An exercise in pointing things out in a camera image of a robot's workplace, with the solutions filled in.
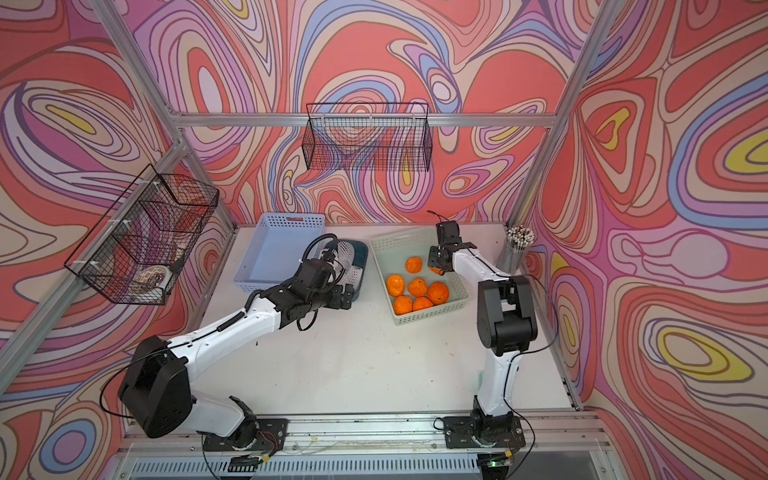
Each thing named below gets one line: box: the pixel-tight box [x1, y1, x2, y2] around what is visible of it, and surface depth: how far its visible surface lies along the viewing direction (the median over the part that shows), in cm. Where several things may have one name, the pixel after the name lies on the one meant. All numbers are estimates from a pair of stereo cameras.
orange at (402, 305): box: [393, 296, 413, 315], surface depth 93 cm
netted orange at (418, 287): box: [408, 277, 428, 298], surface depth 98 cm
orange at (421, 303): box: [412, 296, 434, 312], surface depth 94 cm
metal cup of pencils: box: [498, 225, 535, 275], surface depth 95 cm
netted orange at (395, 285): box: [386, 274, 405, 297], surface depth 98 cm
